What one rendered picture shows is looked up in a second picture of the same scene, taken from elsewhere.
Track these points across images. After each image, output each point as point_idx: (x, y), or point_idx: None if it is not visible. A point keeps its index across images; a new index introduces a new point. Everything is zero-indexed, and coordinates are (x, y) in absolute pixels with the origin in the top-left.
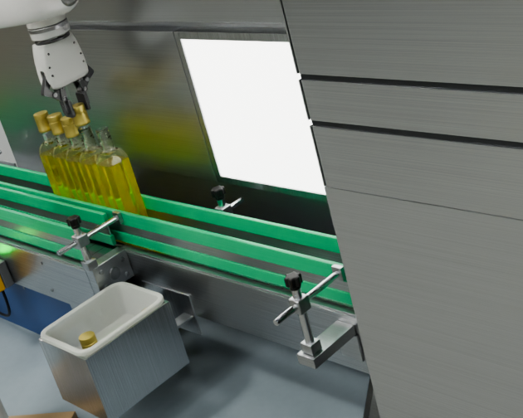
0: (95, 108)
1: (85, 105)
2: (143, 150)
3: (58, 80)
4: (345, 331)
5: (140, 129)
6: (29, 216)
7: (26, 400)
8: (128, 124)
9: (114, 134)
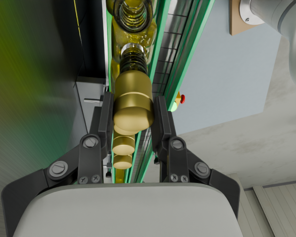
0: (49, 133)
1: (112, 106)
2: (39, 12)
3: (209, 222)
4: None
5: (13, 12)
6: (180, 85)
7: (208, 23)
8: (27, 56)
9: (53, 84)
